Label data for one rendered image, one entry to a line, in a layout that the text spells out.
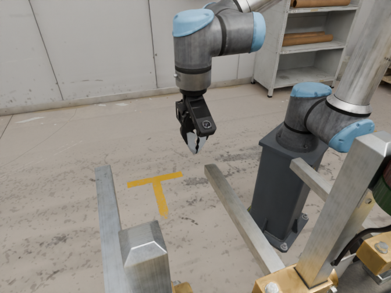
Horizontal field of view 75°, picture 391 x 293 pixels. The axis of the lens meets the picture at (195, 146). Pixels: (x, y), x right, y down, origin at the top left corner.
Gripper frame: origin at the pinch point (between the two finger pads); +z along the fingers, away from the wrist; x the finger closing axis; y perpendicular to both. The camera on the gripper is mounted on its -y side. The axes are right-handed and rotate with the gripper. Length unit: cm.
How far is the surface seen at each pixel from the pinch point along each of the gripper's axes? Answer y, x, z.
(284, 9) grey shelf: 163, -156, -7
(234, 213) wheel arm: -26.6, 2.2, -3.4
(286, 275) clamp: -41.6, 0.9, -4.4
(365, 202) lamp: -45, -2, -25
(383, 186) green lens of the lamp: -46, 0, -29
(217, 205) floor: 40, -31, 83
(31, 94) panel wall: 225, 88, 63
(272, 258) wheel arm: -37.8, 0.9, -3.4
